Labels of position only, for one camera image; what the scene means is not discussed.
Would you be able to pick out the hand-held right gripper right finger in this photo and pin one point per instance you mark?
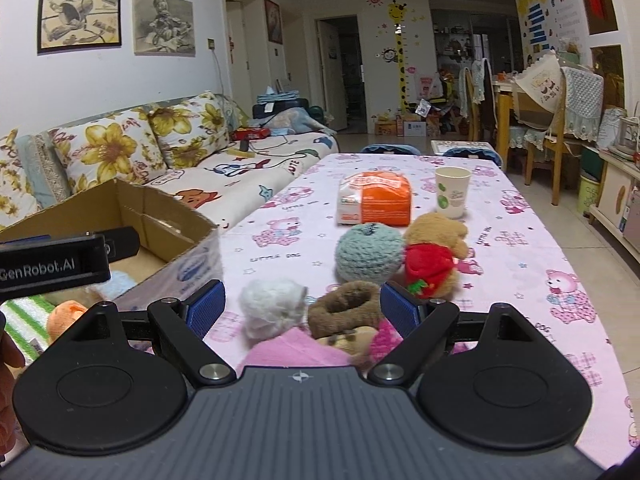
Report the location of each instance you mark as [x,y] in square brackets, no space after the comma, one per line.
[397,310]

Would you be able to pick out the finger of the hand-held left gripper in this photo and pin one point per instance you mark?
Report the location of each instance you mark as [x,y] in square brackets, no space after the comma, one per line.
[122,244]

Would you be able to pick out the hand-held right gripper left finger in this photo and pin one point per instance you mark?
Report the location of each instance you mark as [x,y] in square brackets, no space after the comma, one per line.
[206,307]

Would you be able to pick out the brown cardboard box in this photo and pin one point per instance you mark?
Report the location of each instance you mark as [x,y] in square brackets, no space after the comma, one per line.
[165,220]

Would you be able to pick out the brown plush toy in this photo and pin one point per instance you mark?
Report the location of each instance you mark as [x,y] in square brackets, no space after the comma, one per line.
[345,307]

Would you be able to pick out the person's left hand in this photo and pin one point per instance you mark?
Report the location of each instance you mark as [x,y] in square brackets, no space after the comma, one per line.
[9,345]

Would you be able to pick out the magenta fluffy plush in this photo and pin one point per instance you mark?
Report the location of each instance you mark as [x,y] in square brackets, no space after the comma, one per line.
[384,340]

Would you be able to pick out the light blue plush toy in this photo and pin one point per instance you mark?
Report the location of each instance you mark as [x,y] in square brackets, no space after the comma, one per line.
[117,285]

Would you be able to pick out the orange plush toy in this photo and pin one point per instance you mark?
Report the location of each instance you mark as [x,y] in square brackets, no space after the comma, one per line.
[67,317]

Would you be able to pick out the teal yarn ball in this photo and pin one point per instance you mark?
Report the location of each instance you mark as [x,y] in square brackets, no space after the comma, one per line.
[369,255]

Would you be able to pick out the teddy bear with red shirt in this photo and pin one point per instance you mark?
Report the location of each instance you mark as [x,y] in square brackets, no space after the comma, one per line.
[432,255]

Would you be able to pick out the yellow floral cushion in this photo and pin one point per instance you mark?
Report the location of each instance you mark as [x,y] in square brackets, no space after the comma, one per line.
[12,180]
[187,125]
[107,147]

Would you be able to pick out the light blue lace cushion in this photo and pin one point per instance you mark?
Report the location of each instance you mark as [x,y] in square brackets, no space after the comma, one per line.
[47,170]

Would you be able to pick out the pink fleece plush toy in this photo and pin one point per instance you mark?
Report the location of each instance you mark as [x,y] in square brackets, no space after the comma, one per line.
[295,352]

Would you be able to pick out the orange tissue pack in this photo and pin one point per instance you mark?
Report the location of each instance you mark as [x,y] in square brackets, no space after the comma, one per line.
[380,200]

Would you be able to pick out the pink printed tablecloth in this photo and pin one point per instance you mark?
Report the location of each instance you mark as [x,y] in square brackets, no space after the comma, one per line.
[520,270]

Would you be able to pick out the white paper cup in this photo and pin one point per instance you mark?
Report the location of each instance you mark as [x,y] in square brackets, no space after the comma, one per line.
[452,192]

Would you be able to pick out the sofa with cartoon cover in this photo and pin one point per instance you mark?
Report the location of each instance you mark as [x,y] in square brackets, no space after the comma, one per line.
[250,170]

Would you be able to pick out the black remote control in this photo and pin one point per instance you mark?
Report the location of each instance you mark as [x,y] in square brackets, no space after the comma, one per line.
[244,145]

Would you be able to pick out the blue chair back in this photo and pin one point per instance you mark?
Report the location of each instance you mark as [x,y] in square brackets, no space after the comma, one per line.
[472,154]
[390,149]

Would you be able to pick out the red box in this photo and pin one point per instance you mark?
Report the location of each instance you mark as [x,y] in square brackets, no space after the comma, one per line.
[250,133]

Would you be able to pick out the cardboard boxes on floor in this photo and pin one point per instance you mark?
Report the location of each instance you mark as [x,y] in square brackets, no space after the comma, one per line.
[400,126]

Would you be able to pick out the blue blanket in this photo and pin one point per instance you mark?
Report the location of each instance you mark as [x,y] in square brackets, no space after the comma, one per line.
[297,122]

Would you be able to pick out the black suitcase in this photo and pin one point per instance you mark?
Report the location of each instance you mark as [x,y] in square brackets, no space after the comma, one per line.
[285,108]

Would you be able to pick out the wooden dining table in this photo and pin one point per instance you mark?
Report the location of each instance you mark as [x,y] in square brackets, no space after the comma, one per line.
[502,120]

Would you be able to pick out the green waste bin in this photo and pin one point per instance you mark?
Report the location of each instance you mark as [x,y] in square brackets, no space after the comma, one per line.
[588,195]

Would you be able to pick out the pencil sketch picture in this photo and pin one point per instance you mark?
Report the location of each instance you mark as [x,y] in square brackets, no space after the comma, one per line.
[163,22]

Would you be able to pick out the white plastic bag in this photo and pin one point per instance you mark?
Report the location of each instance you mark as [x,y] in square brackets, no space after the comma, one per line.
[427,86]

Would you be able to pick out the wooden chair with white cloth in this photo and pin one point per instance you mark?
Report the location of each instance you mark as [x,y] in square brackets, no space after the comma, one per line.
[477,95]

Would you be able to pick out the black framed cartoon picture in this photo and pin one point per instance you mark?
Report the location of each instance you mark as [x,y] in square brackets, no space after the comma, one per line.
[79,17]

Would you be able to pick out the white interior door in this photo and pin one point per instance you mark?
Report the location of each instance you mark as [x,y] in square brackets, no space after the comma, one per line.
[330,85]

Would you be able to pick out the cream side cabinet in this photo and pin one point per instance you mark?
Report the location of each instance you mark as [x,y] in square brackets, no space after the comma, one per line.
[617,200]

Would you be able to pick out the giraffe height chart sticker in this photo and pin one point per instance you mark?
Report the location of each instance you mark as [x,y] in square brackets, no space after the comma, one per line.
[397,60]

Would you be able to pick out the framed picture beside door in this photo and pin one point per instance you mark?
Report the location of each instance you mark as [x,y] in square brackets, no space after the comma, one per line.
[273,21]

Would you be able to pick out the beige printed tote bag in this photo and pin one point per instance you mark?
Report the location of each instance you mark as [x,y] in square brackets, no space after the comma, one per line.
[542,82]

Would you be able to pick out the wooden chair with lace cover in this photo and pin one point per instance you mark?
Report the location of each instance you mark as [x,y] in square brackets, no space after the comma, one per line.
[580,105]

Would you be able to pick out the blue paper wall decoration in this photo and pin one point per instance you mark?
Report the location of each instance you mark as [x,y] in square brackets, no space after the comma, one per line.
[537,20]

